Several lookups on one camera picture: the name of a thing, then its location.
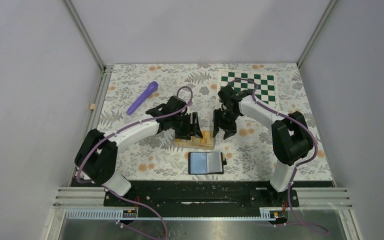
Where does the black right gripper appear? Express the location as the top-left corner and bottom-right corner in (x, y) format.
(212, 109), (240, 140)

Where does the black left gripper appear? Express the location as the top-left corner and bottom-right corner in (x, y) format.
(171, 111), (203, 141)

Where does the clear box of cards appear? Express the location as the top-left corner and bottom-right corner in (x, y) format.
(173, 126), (215, 150)

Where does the black leather card holder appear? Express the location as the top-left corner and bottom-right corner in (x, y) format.
(188, 151), (227, 175)

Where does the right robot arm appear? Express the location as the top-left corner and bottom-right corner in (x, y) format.
(213, 86), (314, 206)

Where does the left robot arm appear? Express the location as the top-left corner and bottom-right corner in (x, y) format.
(74, 95), (203, 206)

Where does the purple toy microphone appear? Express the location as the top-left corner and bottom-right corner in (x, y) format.
(126, 81), (159, 116)

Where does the green white chessboard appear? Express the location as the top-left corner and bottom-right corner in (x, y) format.
(216, 69), (282, 126)

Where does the floral tablecloth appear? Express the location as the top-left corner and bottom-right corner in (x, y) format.
(97, 63), (320, 181)

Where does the small wooden block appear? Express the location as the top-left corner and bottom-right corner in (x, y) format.
(89, 103), (96, 110)

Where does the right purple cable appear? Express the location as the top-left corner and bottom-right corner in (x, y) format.
(226, 78), (330, 234)

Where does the purple cable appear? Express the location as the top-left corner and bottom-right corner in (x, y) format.
(75, 86), (194, 185)
(226, 78), (330, 234)

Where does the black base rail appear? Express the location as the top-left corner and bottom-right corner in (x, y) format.
(102, 177), (301, 220)

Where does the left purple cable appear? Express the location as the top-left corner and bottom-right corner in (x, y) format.
(75, 86), (194, 185)

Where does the white slotted cable duct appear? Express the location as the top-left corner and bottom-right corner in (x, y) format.
(66, 207), (289, 222)

